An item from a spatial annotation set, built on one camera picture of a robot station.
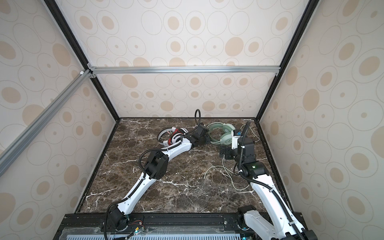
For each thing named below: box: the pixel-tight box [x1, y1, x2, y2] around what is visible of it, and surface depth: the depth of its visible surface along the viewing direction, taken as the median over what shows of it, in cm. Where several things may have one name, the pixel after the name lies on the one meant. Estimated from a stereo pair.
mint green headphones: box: [207, 122, 236, 145], surface depth 104 cm
